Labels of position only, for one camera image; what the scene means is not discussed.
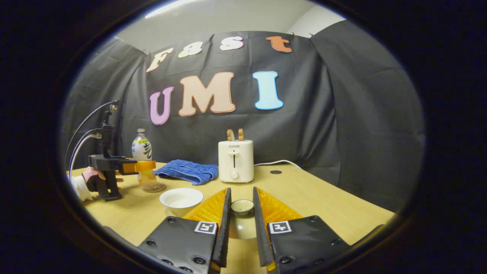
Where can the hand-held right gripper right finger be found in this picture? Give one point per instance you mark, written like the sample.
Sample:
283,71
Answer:
259,228

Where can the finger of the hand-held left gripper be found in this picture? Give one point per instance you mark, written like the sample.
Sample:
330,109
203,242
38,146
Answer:
142,166

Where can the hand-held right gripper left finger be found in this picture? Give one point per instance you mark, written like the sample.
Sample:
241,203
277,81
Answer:
224,228

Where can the clear water bottle yellow label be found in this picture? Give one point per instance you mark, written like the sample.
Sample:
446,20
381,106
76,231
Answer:
142,150

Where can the white teacup lid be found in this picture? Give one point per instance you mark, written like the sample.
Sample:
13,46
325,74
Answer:
242,224

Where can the round cork coaster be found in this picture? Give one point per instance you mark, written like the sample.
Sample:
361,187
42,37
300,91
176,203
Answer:
159,187

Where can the white teacup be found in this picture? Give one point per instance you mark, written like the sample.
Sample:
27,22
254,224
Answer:
181,198

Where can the blue towel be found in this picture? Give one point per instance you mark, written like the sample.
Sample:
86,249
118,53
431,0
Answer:
190,171

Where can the white toaster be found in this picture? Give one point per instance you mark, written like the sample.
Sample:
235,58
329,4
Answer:
236,161

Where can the toast slice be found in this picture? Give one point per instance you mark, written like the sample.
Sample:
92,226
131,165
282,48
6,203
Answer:
230,135
241,134

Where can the black backdrop cloth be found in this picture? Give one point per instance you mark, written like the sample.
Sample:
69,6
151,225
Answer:
342,125

